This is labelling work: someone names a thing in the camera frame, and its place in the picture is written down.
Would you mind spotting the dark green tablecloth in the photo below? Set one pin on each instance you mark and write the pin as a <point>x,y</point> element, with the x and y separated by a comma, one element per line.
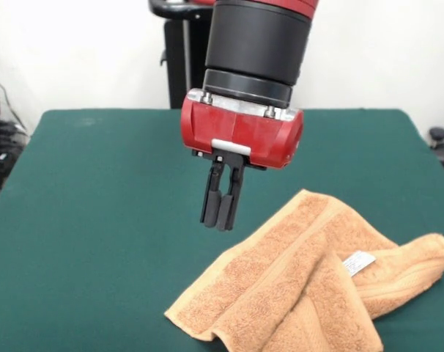
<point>97,220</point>

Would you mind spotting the black chair base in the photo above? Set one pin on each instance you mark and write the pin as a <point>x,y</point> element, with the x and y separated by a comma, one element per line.
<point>439,133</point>

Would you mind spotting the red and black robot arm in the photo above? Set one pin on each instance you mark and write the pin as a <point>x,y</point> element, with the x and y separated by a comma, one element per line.
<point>258,44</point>

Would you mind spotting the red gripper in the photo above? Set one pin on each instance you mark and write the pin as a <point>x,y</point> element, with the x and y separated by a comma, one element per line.
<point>240,133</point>

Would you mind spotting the tan terry towel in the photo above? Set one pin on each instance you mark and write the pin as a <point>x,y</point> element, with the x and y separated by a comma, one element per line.
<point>280,286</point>

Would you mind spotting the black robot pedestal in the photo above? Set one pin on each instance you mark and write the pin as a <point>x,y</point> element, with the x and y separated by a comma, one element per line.
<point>176,66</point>

